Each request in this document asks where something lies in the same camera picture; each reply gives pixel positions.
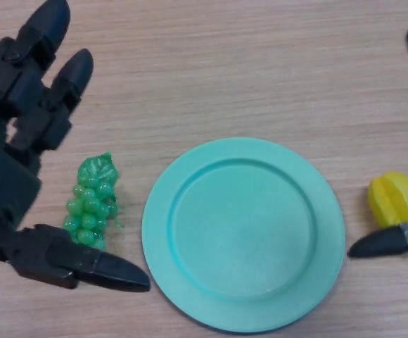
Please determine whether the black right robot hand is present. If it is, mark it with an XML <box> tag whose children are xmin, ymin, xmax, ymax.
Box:
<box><xmin>347</xmin><ymin>23</ymin><xmax>408</xmax><ymax>260</ymax></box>

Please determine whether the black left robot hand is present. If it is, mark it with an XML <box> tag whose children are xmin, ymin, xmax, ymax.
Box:
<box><xmin>0</xmin><ymin>0</ymin><xmax>151</xmax><ymax>293</ymax></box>

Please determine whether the green grape bunch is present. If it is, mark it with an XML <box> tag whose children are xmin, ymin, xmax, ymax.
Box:
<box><xmin>62</xmin><ymin>151</ymin><xmax>125</xmax><ymax>251</ymax></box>

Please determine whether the teal round plate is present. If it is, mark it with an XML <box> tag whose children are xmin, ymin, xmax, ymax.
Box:
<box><xmin>141</xmin><ymin>137</ymin><xmax>346</xmax><ymax>334</ymax></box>

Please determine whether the yellow starfruit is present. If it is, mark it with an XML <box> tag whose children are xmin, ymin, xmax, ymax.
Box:
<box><xmin>367</xmin><ymin>170</ymin><xmax>408</xmax><ymax>229</ymax></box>

